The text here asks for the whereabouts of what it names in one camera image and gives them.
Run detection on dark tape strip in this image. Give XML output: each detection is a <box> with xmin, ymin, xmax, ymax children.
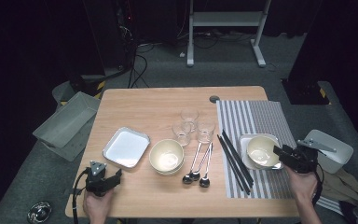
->
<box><xmin>63</xmin><ymin>187</ymin><xmax>85</xmax><ymax>196</ymax></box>

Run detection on black floor cables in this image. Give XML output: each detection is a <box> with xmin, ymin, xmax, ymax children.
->
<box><xmin>126</xmin><ymin>46</ymin><xmax>151</xmax><ymax>90</ymax></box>

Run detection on silver metal spoon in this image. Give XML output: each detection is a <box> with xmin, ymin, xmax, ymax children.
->
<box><xmin>199</xmin><ymin>142</ymin><xmax>214</xmax><ymax>189</ymax></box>
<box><xmin>182</xmin><ymin>142</ymin><xmax>203</xmax><ymax>185</ymax></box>
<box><xmin>189</xmin><ymin>142</ymin><xmax>213</xmax><ymax>182</ymax></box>

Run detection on bundle of black chopsticks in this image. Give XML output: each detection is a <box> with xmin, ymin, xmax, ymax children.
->
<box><xmin>216</xmin><ymin>130</ymin><xmax>255</xmax><ymax>196</ymax></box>

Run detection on cream ceramic bowl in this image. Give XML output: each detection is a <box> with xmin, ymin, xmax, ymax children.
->
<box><xmin>153</xmin><ymin>164</ymin><xmax>185</xmax><ymax>175</ymax></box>
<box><xmin>246</xmin><ymin>134</ymin><xmax>282</xmax><ymax>169</ymax></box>
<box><xmin>148</xmin><ymin>138</ymin><xmax>185</xmax><ymax>172</ymax></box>

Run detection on black equipment rack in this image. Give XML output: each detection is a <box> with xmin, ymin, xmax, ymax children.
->
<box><xmin>83</xmin><ymin>0</ymin><xmax>138</xmax><ymax>76</ymax></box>

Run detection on tangle of floor cables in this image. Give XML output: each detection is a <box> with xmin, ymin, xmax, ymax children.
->
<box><xmin>194</xmin><ymin>29</ymin><xmax>257</xmax><ymax>50</ymax></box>

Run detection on white square plate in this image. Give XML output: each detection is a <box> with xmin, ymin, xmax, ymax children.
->
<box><xmin>238</xmin><ymin>133</ymin><xmax>285</xmax><ymax>171</ymax></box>
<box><xmin>102</xmin><ymin>126</ymin><xmax>151</xmax><ymax>169</ymax></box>

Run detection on white metal stand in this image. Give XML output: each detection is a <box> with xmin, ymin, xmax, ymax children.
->
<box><xmin>186</xmin><ymin>0</ymin><xmax>273</xmax><ymax>68</ymax></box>

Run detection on striped grey cloth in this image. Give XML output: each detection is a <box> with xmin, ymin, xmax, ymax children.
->
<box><xmin>316</xmin><ymin>195</ymin><xmax>344</xmax><ymax>217</ymax></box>

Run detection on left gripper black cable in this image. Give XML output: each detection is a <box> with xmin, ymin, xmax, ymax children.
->
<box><xmin>72</xmin><ymin>169</ymin><xmax>90</xmax><ymax>224</ymax></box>

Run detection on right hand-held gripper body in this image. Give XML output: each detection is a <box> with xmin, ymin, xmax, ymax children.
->
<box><xmin>288</xmin><ymin>138</ymin><xmax>337</xmax><ymax>174</ymax></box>

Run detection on shiny metal object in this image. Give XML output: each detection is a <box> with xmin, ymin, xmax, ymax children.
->
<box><xmin>27</xmin><ymin>201</ymin><xmax>53</xmax><ymax>224</ymax></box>

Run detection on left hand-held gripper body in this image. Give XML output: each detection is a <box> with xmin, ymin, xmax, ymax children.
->
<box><xmin>85</xmin><ymin>161</ymin><xmax>111</xmax><ymax>198</ymax></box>

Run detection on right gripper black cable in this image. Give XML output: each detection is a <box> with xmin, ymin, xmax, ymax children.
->
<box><xmin>310</xmin><ymin>164</ymin><xmax>324</xmax><ymax>206</ymax></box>

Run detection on beige cloth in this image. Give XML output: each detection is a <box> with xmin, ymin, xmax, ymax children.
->
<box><xmin>315</xmin><ymin>167</ymin><xmax>358</xmax><ymax>210</ymax></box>

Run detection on grey striped placemat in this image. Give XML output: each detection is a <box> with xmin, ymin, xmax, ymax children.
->
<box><xmin>216</xmin><ymin>99</ymin><xmax>297</xmax><ymax>200</ymax></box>

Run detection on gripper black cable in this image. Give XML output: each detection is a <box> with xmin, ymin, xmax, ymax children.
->
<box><xmin>310</xmin><ymin>164</ymin><xmax>324</xmax><ymax>206</ymax></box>
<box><xmin>72</xmin><ymin>169</ymin><xmax>90</xmax><ymax>224</ymax></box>

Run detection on grey plastic bin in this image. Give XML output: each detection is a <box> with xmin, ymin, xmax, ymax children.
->
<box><xmin>32</xmin><ymin>91</ymin><xmax>102</xmax><ymax>149</ymax></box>

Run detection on person's left hand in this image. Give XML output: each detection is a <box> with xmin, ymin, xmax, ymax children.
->
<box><xmin>83</xmin><ymin>189</ymin><xmax>115</xmax><ymax>222</ymax></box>

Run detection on black base with yellow stripes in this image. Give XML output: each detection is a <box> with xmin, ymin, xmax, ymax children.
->
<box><xmin>281</xmin><ymin>77</ymin><xmax>332</xmax><ymax>106</ymax></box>
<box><xmin>60</xmin><ymin>74</ymin><xmax>106</xmax><ymax>105</ymax></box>

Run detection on clear glass cup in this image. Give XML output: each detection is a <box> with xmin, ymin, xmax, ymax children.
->
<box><xmin>172</xmin><ymin>120</ymin><xmax>192</xmax><ymax>147</ymax></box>
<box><xmin>180</xmin><ymin>106</ymin><xmax>200</xmax><ymax>132</ymax></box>
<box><xmin>196</xmin><ymin>117</ymin><xmax>216</xmax><ymax>144</ymax></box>

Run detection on white plastic bin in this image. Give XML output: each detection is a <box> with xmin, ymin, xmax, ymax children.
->
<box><xmin>304</xmin><ymin>129</ymin><xmax>354</xmax><ymax>175</ymax></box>

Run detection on person's right hand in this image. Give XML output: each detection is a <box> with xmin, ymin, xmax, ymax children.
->
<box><xmin>284</xmin><ymin>164</ymin><xmax>320</xmax><ymax>200</ymax></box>

